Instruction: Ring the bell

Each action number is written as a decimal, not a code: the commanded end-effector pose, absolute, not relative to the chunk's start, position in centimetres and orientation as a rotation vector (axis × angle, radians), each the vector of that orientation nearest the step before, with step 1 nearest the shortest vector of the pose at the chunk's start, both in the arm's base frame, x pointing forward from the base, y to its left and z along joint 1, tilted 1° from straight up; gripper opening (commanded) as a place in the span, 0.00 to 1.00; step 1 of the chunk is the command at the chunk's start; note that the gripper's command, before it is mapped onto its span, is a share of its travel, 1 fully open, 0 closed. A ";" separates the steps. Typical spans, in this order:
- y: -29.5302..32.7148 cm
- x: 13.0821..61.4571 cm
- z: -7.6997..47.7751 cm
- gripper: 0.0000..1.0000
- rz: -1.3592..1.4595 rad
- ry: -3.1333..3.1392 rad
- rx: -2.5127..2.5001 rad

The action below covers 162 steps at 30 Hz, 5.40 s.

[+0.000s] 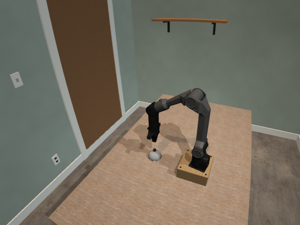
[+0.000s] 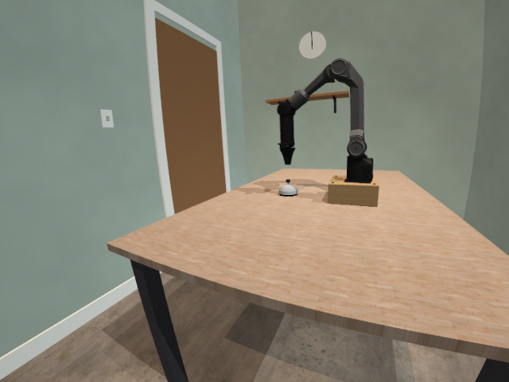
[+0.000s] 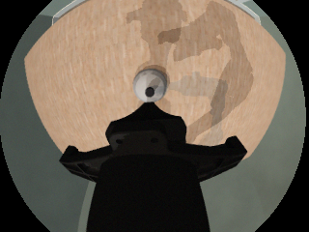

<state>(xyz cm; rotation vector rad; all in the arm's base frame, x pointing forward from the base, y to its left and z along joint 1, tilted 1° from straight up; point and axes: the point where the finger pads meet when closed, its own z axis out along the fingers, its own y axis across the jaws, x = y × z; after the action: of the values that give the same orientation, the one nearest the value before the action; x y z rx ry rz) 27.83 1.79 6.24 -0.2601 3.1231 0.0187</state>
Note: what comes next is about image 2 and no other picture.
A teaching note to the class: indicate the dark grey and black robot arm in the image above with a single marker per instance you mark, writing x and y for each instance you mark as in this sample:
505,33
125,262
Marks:
358,164

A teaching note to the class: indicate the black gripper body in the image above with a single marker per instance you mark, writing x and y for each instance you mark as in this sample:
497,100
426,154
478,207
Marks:
286,138

